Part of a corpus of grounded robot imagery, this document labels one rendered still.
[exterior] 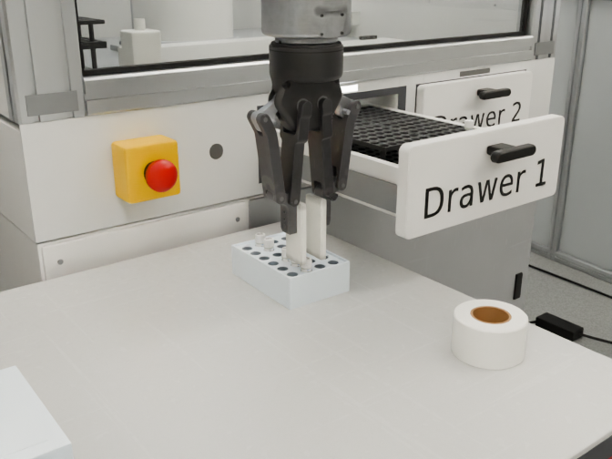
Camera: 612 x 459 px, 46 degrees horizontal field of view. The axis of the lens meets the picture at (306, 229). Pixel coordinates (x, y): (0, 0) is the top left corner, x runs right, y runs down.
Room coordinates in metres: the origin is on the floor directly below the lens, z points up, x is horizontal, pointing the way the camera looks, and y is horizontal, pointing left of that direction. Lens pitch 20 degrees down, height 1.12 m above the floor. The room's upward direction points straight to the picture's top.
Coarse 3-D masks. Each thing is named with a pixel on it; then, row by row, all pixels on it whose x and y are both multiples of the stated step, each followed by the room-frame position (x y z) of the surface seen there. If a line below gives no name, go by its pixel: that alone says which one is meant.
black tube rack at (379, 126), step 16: (368, 112) 1.11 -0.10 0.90; (384, 112) 1.11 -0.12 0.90; (400, 112) 1.11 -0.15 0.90; (368, 128) 1.00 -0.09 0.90; (384, 128) 1.01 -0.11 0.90; (400, 128) 1.00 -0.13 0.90; (416, 128) 1.00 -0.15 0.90; (432, 128) 1.00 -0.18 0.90; (448, 128) 1.00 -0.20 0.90; (352, 144) 1.03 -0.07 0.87; (368, 144) 0.91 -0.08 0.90
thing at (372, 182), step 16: (304, 160) 0.95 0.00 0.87; (352, 160) 0.88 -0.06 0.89; (368, 160) 0.86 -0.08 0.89; (384, 160) 0.85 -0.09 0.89; (304, 176) 0.95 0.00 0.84; (352, 176) 0.87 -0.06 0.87; (368, 176) 0.85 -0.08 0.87; (384, 176) 0.83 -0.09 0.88; (336, 192) 0.90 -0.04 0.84; (352, 192) 0.87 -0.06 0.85; (368, 192) 0.85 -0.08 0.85; (384, 192) 0.83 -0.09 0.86; (384, 208) 0.83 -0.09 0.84
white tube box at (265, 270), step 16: (240, 256) 0.80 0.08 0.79; (256, 256) 0.78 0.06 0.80; (272, 256) 0.78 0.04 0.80; (336, 256) 0.78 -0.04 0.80; (240, 272) 0.80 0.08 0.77; (256, 272) 0.77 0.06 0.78; (272, 272) 0.74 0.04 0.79; (288, 272) 0.74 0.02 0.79; (304, 272) 0.74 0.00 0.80; (320, 272) 0.74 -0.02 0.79; (336, 272) 0.75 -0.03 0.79; (256, 288) 0.77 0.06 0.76; (272, 288) 0.74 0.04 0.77; (288, 288) 0.72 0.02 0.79; (304, 288) 0.73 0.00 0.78; (320, 288) 0.74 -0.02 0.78; (336, 288) 0.75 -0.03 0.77; (288, 304) 0.72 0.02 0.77; (304, 304) 0.73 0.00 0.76
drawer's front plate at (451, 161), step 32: (480, 128) 0.87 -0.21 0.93; (512, 128) 0.88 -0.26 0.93; (544, 128) 0.92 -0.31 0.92; (416, 160) 0.78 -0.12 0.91; (448, 160) 0.81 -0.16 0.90; (480, 160) 0.85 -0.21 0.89; (512, 160) 0.89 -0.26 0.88; (416, 192) 0.78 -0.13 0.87; (448, 192) 0.82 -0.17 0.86; (512, 192) 0.89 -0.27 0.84; (544, 192) 0.93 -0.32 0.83; (416, 224) 0.79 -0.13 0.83; (448, 224) 0.82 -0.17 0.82
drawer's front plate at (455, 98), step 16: (464, 80) 1.25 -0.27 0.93; (480, 80) 1.27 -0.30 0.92; (496, 80) 1.30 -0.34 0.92; (512, 80) 1.33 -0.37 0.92; (528, 80) 1.36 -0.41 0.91; (432, 96) 1.20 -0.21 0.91; (448, 96) 1.22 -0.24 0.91; (464, 96) 1.25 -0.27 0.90; (512, 96) 1.33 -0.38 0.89; (528, 96) 1.36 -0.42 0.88; (416, 112) 1.20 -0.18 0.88; (432, 112) 1.20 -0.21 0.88; (448, 112) 1.23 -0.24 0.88; (464, 112) 1.25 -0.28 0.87; (480, 112) 1.28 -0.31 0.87; (496, 112) 1.31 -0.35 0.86; (512, 112) 1.33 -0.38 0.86; (528, 112) 1.36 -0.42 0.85
